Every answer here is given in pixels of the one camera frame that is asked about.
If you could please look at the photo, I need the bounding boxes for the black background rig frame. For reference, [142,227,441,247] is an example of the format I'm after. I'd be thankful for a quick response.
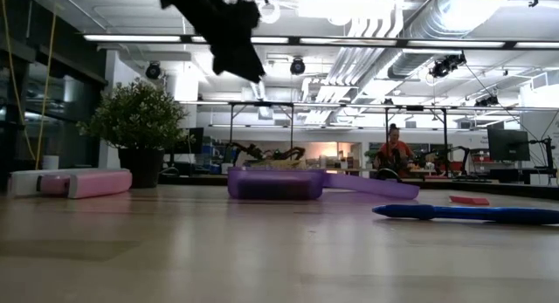
[228,100,295,167]
[384,104,449,176]

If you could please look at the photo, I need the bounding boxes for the pink eraser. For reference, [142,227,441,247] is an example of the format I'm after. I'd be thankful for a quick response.
[448,195,491,207]

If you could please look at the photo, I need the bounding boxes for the silver ceiling duct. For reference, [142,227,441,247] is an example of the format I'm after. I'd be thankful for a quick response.
[386,0,494,79]

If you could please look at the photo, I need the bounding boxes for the blue pen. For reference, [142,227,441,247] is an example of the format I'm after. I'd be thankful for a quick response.
[371,203,559,226]

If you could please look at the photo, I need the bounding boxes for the green potted plant black pot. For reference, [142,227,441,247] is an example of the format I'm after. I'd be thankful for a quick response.
[77,78,193,189]

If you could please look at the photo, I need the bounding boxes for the pink white notebook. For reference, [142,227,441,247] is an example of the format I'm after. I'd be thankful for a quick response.
[8,168,134,200]

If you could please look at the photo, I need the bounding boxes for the black overhead crossbar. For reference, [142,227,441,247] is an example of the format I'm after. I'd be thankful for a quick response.
[82,33,559,50]

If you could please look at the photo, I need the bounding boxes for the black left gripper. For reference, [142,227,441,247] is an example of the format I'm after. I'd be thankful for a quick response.
[157,0,266,84]

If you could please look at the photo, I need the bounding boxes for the purple plastic supply box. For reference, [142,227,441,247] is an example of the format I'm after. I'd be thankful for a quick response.
[226,165,421,202]

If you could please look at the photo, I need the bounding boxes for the white ring light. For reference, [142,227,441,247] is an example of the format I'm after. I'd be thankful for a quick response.
[257,0,282,24]

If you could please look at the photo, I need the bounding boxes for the person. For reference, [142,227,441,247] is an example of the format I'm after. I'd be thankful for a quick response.
[375,122,417,176]

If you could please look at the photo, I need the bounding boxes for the yellow cable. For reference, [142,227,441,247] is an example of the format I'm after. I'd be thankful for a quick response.
[0,0,58,169]

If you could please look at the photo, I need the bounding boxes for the black computer monitor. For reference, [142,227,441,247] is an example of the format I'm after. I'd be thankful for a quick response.
[487,127,531,162]

